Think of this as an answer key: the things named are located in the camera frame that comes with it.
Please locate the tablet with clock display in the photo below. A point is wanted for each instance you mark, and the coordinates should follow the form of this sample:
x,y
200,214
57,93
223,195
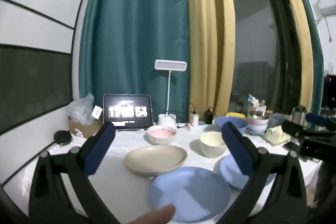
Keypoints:
x,y
126,111

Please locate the steel bowl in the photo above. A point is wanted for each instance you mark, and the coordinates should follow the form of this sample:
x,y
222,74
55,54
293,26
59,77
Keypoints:
x,y
258,115

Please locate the beige plate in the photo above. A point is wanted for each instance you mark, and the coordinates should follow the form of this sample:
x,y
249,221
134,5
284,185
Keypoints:
x,y
155,159

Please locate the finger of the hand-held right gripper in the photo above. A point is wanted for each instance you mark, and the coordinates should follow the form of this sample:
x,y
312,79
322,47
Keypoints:
x,y
292,127
317,119

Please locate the pink spotted bowl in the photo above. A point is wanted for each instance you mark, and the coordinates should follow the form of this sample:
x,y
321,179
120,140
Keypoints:
x,y
161,134

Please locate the narrow teal curtain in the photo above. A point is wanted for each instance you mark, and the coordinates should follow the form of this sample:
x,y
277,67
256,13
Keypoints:
x,y
316,56

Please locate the small blue plate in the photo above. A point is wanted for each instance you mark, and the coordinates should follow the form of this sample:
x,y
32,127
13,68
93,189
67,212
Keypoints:
x,y
228,169

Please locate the white air conditioner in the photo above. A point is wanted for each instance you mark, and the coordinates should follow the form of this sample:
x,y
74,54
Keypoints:
x,y
326,6

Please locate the person's left hand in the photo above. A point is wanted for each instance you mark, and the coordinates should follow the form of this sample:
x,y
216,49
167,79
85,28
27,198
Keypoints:
x,y
152,216

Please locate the light blue bowl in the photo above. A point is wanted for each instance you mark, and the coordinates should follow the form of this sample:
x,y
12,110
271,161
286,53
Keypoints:
x,y
257,129

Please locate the narrow yellow curtain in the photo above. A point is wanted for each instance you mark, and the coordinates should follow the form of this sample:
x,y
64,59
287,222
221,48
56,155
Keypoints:
x,y
302,43

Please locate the paper carton with utensils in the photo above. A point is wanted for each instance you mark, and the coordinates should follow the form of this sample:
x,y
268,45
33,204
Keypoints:
x,y
256,103

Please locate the glass sliding door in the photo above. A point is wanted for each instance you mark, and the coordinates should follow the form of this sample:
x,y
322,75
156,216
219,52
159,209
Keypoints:
x,y
254,43

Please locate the grey cloth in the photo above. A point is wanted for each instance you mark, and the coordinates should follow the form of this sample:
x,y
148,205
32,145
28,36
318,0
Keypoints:
x,y
279,119

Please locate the small white box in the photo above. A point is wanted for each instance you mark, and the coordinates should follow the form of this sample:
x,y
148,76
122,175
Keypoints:
x,y
97,112

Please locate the large blue plate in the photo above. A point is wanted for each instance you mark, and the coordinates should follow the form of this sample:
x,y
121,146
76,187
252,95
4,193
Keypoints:
x,y
189,192

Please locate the black round puck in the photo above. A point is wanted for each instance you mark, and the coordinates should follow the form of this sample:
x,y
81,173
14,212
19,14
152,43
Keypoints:
x,y
62,137

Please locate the crumpled yellow cloth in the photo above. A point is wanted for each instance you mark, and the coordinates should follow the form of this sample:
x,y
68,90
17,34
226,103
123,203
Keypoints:
x,y
277,136

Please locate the white desk lamp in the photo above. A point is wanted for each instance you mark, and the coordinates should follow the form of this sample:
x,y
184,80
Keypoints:
x,y
170,65

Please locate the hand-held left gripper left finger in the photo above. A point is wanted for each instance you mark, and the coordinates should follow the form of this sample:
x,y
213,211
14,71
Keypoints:
x,y
101,150

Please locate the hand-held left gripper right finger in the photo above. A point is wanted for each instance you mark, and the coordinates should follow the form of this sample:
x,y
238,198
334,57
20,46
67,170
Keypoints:
x,y
236,150

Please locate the cream bowl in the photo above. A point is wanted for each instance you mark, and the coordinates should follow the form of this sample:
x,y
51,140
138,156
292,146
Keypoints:
x,y
211,145

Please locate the yellow wipes pack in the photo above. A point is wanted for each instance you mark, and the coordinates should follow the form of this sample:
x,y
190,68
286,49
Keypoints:
x,y
235,115

